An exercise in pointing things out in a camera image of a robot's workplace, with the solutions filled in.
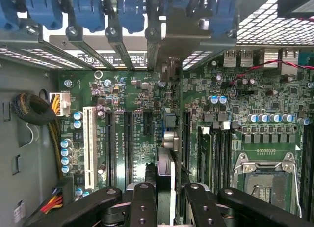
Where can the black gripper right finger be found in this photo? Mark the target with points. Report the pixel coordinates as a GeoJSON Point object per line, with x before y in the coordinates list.
{"type": "Point", "coordinates": [203, 209]}

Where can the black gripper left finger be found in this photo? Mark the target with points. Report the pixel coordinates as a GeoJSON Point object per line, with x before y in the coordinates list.
{"type": "Point", "coordinates": [142, 207]}

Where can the long black expansion slot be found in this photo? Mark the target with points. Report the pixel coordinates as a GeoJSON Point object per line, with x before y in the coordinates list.
{"type": "Point", "coordinates": [110, 148]}
{"type": "Point", "coordinates": [186, 138]}
{"type": "Point", "coordinates": [128, 148]}

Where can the CPU socket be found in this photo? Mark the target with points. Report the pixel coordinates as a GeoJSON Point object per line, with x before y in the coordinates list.
{"type": "Point", "coordinates": [267, 190]}

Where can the black power connector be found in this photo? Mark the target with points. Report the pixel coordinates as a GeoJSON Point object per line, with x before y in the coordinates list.
{"type": "Point", "coordinates": [66, 190]}

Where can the white expansion slot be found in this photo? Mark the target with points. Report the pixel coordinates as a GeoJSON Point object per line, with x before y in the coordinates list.
{"type": "Point", "coordinates": [89, 148]}

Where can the green motherboard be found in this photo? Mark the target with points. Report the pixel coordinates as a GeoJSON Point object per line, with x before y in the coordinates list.
{"type": "Point", "coordinates": [137, 99]}

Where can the grey open PC case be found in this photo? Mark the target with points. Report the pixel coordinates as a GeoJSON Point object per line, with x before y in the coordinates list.
{"type": "Point", "coordinates": [24, 150]}

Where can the white power connector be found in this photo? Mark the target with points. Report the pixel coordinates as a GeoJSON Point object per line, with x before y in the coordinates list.
{"type": "Point", "coordinates": [64, 101]}

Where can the black printed label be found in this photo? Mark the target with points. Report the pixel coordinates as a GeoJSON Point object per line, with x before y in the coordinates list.
{"type": "Point", "coordinates": [103, 60]}

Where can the silver rear port block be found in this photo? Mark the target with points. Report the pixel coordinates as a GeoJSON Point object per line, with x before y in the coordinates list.
{"type": "Point", "coordinates": [290, 57]}
{"type": "Point", "coordinates": [271, 56]}
{"type": "Point", "coordinates": [246, 58]}
{"type": "Point", "coordinates": [230, 58]}

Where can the teal rear port block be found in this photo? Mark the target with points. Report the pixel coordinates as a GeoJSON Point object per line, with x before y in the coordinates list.
{"type": "Point", "coordinates": [306, 58]}

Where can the blue slot retainer clip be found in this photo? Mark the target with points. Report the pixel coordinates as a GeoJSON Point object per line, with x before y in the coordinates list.
{"type": "Point", "coordinates": [8, 13]}
{"type": "Point", "coordinates": [180, 2]}
{"type": "Point", "coordinates": [44, 10]}
{"type": "Point", "coordinates": [223, 15]}
{"type": "Point", "coordinates": [88, 13]}
{"type": "Point", "coordinates": [131, 15]}

